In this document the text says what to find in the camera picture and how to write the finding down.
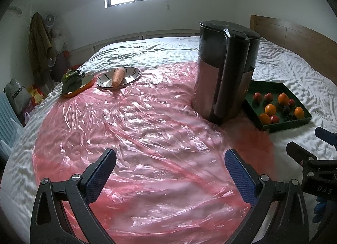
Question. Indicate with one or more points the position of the red apple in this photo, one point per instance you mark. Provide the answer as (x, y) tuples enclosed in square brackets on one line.
[(274, 119), (268, 96), (257, 97), (291, 102)]

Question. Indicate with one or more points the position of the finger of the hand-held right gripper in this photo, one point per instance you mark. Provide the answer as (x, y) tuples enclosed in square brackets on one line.
[(298, 152), (326, 135)]

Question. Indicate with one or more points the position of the orange plate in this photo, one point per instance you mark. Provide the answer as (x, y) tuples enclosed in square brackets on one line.
[(85, 82)]

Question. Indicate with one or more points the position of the white wall fan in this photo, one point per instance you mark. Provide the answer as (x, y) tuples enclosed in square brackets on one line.
[(50, 18)]

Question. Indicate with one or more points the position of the yellow boxes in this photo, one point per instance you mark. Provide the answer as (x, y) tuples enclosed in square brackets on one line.
[(35, 94)]

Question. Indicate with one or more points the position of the person's right hand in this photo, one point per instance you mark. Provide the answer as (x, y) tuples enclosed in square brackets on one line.
[(320, 207)]

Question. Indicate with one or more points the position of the grey printed bag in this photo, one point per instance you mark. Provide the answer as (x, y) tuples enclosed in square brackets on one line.
[(15, 94)]

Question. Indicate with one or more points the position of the dark plum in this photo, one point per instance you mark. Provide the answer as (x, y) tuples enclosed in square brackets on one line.
[(286, 109), (288, 117)]

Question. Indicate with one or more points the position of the brown hanging coat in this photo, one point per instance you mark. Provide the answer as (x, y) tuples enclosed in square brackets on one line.
[(38, 44)]

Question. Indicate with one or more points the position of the green tray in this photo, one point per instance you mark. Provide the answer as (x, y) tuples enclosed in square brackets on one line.
[(266, 86)]

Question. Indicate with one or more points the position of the wooden headboard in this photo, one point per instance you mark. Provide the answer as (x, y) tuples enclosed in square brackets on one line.
[(289, 33)]

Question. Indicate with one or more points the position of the light blue plastic chair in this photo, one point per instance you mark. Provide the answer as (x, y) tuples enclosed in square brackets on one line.
[(6, 123)]

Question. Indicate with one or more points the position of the carrot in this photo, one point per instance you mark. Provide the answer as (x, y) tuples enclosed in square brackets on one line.
[(118, 75)]

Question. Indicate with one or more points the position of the white plastic bag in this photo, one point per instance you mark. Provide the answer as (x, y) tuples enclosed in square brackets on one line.
[(16, 128), (27, 116)]

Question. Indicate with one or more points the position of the red bag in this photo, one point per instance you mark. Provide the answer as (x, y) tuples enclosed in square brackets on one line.
[(76, 66)]

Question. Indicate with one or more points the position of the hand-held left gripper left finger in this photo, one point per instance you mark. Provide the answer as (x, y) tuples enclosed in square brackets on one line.
[(101, 178)]

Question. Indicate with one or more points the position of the pink plastic sheet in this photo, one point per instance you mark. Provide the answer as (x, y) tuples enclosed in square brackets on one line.
[(158, 141)]

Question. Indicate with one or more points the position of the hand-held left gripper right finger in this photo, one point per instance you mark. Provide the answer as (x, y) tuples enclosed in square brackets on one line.
[(241, 178)]

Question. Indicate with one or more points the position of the striped plate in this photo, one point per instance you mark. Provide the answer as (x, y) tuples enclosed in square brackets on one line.
[(131, 73)]

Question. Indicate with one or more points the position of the green leafy vegetable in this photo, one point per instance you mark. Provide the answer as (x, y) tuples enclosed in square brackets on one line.
[(69, 82)]

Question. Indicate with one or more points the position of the dark purple suitcase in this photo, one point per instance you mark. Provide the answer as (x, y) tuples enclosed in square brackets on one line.
[(60, 65)]

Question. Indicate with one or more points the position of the orange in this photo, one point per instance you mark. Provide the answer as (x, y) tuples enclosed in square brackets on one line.
[(299, 112), (283, 98), (270, 109), (264, 118)]

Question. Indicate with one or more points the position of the small white desk fan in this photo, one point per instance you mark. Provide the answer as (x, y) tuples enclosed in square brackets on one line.
[(52, 61)]

